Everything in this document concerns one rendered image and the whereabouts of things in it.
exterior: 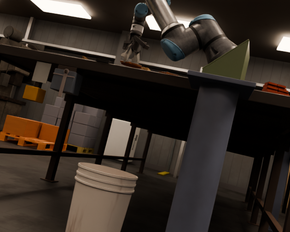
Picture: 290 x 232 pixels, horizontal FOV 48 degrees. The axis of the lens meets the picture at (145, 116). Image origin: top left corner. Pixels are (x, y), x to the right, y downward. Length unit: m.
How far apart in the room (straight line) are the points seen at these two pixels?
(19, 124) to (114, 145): 2.07
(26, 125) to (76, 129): 1.53
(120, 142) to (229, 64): 5.63
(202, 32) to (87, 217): 0.96
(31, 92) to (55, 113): 5.36
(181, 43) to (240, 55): 0.25
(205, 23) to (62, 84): 0.86
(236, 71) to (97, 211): 0.85
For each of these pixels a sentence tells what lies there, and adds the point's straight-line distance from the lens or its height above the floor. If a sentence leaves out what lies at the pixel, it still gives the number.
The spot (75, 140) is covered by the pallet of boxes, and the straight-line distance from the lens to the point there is 7.06.
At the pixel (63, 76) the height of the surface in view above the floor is 0.79.
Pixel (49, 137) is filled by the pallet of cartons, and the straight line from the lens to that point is 6.27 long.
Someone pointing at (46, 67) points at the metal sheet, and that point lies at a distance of 2.00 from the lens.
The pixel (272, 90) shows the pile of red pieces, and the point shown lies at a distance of 2.66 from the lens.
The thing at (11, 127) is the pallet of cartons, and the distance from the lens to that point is 5.94.
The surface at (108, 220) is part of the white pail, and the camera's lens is 1.55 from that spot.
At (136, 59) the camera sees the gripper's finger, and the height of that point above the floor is 1.03.
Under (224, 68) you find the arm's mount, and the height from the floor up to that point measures 0.91.
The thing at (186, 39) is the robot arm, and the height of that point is 1.01.
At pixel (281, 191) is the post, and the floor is 0.40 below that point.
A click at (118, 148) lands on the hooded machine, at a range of 6.88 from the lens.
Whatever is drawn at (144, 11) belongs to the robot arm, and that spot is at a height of 1.26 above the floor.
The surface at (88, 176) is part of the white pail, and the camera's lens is 1.52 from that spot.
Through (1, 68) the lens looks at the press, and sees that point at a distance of 8.14.
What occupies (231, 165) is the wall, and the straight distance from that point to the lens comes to 7.49.
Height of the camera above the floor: 0.54
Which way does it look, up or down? 5 degrees up
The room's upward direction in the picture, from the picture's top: 14 degrees clockwise
